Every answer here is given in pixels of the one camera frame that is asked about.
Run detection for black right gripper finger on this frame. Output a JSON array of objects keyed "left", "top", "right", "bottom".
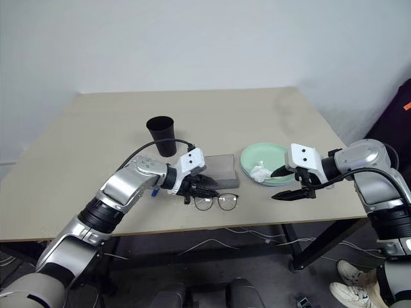
[
  {"left": 270, "top": 165, "right": 295, "bottom": 179},
  {"left": 271, "top": 189, "right": 306, "bottom": 202}
]

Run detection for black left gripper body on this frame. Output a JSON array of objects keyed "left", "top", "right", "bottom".
[{"left": 179, "top": 173, "right": 206, "bottom": 205}]

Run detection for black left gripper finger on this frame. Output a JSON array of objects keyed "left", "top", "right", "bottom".
[
  {"left": 189, "top": 187, "right": 221, "bottom": 199},
  {"left": 194, "top": 174, "right": 220, "bottom": 191}
]

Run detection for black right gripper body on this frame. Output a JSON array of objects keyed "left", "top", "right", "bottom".
[{"left": 293, "top": 166, "right": 318, "bottom": 200}]

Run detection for black thin-rimmed glasses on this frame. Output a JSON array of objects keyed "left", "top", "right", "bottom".
[{"left": 184, "top": 193, "right": 240, "bottom": 212}]

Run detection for black plastic cup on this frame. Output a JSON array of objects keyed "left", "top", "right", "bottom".
[{"left": 146, "top": 115, "right": 178, "bottom": 158}]

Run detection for light blue plate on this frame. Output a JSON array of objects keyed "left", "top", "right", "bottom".
[{"left": 241, "top": 165, "right": 295, "bottom": 188}]

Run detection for grey rectangular block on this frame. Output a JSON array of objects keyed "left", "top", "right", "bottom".
[{"left": 203, "top": 153, "right": 241, "bottom": 191}]

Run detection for white crumpled tissue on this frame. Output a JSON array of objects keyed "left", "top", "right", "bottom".
[{"left": 250, "top": 161, "right": 273, "bottom": 184}]

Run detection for green plate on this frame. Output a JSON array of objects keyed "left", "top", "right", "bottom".
[{"left": 240, "top": 142, "right": 289, "bottom": 180}]

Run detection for white sneaker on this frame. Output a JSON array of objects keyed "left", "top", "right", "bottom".
[
  {"left": 329, "top": 281, "right": 383, "bottom": 308},
  {"left": 337, "top": 259, "right": 378, "bottom": 287}
]

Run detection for dark rounded grey shape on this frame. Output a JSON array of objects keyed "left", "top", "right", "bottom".
[
  {"left": 150, "top": 287, "right": 193, "bottom": 308},
  {"left": 224, "top": 277, "right": 269, "bottom": 308}
]

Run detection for black bag with orange label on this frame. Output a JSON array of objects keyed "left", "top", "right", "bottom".
[{"left": 365, "top": 78, "right": 411, "bottom": 161}]

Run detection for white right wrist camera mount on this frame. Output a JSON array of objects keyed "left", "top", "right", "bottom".
[{"left": 284, "top": 143, "right": 324, "bottom": 185}]

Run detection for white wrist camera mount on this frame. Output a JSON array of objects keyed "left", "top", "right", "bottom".
[
  {"left": 284, "top": 143, "right": 324, "bottom": 185},
  {"left": 166, "top": 148, "right": 207, "bottom": 196}
]

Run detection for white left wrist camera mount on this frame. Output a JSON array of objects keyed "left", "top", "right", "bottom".
[{"left": 166, "top": 148, "right": 207, "bottom": 196}]

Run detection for white floor cable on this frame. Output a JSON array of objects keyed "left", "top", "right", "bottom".
[{"left": 102, "top": 226, "right": 386, "bottom": 262}]

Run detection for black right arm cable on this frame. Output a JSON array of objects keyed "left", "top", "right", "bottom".
[{"left": 307, "top": 167, "right": 411, "bottom": 207}]

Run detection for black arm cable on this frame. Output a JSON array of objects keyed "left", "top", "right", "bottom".
[
  {"left": 307, "top": 167, "right": 411, "bottom": 207},
  {"left": 121, "top": 139, "right": 196, "bottom": 170}
]

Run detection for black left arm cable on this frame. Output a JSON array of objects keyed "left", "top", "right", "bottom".
[{"left": 121, "top": 139, "right": 196, "bottom": 170}]

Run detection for black metal table frame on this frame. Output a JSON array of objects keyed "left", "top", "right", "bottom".
[{"left": 73, "top": 215, "right": 370, "bottom": 296}]

